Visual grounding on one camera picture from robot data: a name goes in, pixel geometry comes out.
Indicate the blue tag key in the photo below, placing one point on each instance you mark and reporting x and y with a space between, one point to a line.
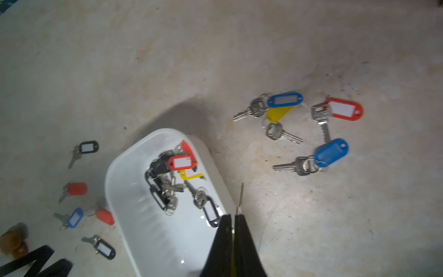
320 161

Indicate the black frame tag key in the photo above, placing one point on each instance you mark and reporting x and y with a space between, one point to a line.
101 246

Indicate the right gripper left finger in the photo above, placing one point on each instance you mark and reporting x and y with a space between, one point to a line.
218 263

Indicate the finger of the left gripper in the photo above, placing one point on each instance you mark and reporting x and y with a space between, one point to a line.
39 257
61 268

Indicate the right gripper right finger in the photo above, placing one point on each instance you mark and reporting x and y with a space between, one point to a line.
247 261

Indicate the black frame tag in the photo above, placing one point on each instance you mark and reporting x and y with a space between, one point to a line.
160 198

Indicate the small yellow tag in box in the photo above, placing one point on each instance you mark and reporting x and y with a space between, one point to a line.
190 174

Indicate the blue white label tag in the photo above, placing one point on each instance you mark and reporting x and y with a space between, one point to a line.
259 106

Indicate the red white tag key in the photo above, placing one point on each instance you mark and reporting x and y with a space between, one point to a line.
336 108

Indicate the black tag in box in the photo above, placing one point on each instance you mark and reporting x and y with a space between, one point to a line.
160 165

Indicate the red white label tag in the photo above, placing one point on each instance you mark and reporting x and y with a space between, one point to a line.
183 162

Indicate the black white label tag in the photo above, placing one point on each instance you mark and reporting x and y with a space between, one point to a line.
153 180

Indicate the yellow tag key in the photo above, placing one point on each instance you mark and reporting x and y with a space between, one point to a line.
273 127

